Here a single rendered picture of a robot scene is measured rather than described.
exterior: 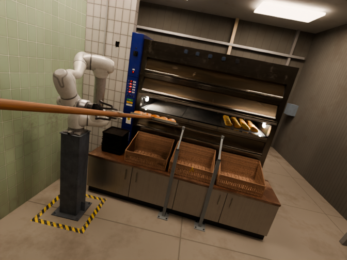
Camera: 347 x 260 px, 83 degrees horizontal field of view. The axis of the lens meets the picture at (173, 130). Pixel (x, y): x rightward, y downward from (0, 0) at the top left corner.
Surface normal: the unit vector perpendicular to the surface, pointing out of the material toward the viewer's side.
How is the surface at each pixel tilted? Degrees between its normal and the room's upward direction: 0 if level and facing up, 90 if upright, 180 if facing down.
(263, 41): 90
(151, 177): 90
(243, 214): 90
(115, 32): 90
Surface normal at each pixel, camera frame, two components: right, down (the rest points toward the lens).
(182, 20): -0.11, 0.29
